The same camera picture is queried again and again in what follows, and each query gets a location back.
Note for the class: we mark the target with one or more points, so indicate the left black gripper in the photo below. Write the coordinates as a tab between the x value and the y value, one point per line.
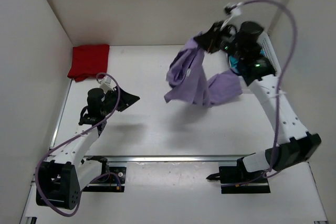
126	99

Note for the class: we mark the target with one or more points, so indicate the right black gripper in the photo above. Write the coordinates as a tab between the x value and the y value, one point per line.
209	41

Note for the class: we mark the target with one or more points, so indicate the purple t shirt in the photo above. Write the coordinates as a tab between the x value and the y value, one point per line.
188	82

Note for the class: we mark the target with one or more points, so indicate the red t shirt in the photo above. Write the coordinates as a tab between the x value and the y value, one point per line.
88	61

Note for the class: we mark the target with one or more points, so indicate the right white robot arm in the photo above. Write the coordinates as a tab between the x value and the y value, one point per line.
293	143

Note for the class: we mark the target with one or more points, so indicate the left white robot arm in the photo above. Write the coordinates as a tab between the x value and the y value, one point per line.
62	178

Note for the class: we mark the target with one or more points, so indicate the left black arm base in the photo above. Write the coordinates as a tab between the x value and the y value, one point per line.
113	180

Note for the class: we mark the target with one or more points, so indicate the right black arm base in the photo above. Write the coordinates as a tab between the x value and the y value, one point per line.
237	180

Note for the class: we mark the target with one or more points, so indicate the teal t shirt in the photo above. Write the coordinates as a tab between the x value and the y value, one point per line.
233	62

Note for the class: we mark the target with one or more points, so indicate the white plastic basket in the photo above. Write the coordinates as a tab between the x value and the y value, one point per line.
269	52

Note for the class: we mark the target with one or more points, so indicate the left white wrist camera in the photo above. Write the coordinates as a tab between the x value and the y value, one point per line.
106	84

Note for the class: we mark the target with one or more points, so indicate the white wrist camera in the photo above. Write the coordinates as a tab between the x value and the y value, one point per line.
231	11
106	84

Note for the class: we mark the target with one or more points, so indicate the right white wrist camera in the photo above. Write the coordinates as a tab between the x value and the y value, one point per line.
231	11

